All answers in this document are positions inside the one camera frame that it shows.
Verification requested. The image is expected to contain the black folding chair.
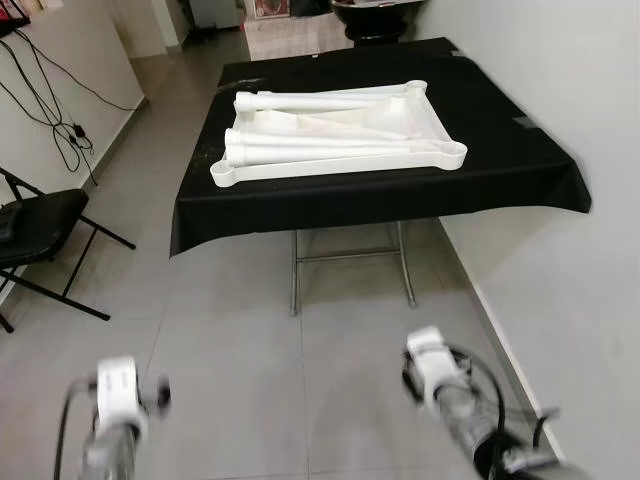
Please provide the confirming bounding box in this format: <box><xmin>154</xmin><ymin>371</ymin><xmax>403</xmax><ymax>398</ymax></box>
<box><xmin>0</xmin><ymin>165</ymin><xmax>138</xmax><ymax>334</ymax></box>

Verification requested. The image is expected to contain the black tablecloth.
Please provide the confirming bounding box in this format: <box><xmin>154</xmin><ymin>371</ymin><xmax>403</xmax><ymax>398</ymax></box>
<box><xmin>168</xmin><ymin>37</ymin><xmax>593</xmax><ymax>258</ymax></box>

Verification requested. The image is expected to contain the white plastic table top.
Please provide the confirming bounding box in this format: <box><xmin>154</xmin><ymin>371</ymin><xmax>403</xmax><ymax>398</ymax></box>
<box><xmin>208</xmin><ymin>80</ymin><xmax>469</xmax><ymax>189</ymax></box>

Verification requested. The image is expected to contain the black round stool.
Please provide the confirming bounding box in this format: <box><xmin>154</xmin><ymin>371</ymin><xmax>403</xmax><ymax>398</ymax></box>
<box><xmin>330</xmin><ymin>0</ymin><xmax>421</xmax><ymax>46</ymax></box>

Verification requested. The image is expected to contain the white cloth covered bench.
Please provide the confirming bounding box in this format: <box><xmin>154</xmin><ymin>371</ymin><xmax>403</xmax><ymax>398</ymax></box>
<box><xmin>243</xmin><ymin>12</ymin><xmax>353</xmax><ymax>63</ymax></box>

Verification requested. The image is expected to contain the grey cabinet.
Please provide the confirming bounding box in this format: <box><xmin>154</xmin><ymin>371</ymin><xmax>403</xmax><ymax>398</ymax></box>
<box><xmin>188</xmin><ymin>0</ymin><xmax>246</xmax><ymax>29</ymax></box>

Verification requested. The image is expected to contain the red printed box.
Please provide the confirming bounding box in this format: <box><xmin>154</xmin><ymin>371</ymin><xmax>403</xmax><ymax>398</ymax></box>
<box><xmin>245</xmin><ymin>0</ymin><xmax>331</xmax><ymax>19</ymax></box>

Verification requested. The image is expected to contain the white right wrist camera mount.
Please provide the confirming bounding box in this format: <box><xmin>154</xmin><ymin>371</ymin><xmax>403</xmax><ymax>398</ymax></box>
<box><xmin>404</xmin><ymin>325</ymin><xmax>471</xmax><ymax>416</ymax></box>

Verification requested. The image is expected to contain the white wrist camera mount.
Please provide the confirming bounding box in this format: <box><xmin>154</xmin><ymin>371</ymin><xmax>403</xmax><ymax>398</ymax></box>
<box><xmin>93</xmin><ymin>355</ymin><xmax>153</xmax><ymax>441</ymax></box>
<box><xmin>404</xmin><ymin>325</ymin><xmax>471</xmax><ymax>416</ymax></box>

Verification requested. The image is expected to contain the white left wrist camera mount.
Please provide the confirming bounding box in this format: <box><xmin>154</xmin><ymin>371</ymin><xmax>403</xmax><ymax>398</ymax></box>
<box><xmin>93</xmin><ymin>355</ymin><xmax>153</xmax><ymax>441</ymax></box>

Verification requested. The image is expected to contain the metal folding table frame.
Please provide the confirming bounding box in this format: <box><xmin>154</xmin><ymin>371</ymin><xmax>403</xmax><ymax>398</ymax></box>
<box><xmin>290</xmin><ymin>220</ymin><xmax>417</xmax><ymax>317</ymax></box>

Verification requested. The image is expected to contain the black power cable with adapter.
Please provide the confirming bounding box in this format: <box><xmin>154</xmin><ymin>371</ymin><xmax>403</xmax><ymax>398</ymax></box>
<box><xmin>0</xmin><ymin>28</ymin><xmax>146</xmax><ymax>186</ymax></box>

